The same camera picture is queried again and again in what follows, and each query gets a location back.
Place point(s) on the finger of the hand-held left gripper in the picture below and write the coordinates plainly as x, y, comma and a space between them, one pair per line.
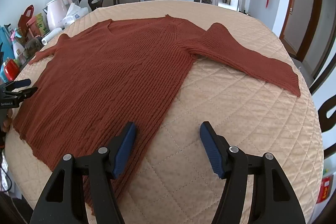
26, 91
22, 83

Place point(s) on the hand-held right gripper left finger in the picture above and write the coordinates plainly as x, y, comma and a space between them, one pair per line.
126, 150

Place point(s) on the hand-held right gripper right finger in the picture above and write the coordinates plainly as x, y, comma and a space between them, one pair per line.
210, 150

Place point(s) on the rust knit sweater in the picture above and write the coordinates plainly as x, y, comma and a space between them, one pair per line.
105, 82

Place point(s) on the person's left hand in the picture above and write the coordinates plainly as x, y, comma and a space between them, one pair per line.
9, 120

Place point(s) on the red tin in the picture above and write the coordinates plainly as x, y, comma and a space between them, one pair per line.
10, 69

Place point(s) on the beige quilted table cover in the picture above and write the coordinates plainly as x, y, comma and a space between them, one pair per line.
223, 121

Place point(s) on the white spray bottle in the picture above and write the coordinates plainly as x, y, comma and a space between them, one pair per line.
16, 47

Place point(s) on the glass teapot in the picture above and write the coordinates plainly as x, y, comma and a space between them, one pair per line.
32, 46

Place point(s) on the teal thermos jug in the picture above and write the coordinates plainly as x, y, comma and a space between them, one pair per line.
4, 37

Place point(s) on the white lint roller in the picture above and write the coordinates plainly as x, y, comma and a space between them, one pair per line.
52, 36

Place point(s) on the pink tumbler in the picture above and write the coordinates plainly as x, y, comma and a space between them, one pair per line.
33, 28

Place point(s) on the green snack packet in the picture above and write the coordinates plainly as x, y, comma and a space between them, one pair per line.
42, 24

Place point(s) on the red paper bag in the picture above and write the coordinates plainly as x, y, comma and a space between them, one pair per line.
26, 19

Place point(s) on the pink electric kettle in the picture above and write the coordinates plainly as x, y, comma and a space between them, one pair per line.
56, 14

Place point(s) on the white tissue pack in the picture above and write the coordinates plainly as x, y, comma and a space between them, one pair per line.
76, 15

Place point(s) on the red box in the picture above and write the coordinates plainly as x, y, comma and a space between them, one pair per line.
324, 190

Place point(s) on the brown wooden door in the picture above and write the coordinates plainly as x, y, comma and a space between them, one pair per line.
315, 16

